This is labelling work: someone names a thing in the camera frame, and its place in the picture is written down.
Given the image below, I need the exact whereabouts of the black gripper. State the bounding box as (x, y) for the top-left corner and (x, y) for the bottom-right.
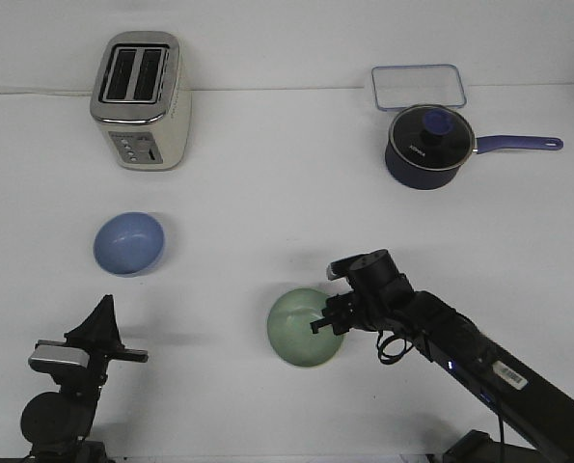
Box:
(310, 291), (364, 336)
(36, 294), (149, 386)

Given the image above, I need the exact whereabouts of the green bowl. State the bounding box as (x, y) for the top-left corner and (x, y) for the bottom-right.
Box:
(266, 287), (344, 368)

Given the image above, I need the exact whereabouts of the blue bowl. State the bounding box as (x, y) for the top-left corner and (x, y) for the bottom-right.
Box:
(93, 211), (166, 277)

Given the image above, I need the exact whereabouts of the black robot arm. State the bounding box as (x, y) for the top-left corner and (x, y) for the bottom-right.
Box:
(311, 249), (574, 462)
(20, 294), (149, 462)

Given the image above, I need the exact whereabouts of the dark blue saucepan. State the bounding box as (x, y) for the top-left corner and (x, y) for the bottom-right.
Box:
(385, 135), (563, 190)

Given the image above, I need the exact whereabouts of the glass pot lid blue knob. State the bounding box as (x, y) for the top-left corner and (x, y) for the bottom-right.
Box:
(389, 105), (476, 172)

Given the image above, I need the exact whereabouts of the silver cream two-slot toaster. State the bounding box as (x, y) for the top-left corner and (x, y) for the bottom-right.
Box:
(90, 31), (192, 171)

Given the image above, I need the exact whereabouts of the clear blue-rimmed container lid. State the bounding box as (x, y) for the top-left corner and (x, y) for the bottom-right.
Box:
(370, 64), (467, 112)

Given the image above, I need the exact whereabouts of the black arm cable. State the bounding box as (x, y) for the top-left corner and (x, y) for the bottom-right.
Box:
(375, 331), (427, 366)

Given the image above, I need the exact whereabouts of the white toaster power cord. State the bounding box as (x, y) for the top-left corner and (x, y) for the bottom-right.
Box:
(0, 85), (95, 96)

